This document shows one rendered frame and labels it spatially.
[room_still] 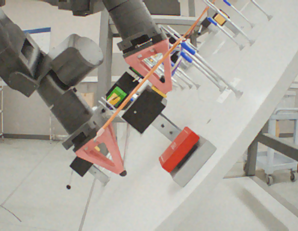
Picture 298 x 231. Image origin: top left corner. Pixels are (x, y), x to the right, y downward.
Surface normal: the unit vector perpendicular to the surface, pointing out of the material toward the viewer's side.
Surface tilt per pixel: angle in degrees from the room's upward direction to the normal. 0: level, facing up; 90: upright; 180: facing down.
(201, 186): 90
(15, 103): 90
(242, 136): 90
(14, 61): 132
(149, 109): 99
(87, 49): 58
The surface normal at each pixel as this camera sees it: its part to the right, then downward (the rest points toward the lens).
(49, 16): 0.07, 0.08
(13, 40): 0.89, -0.33
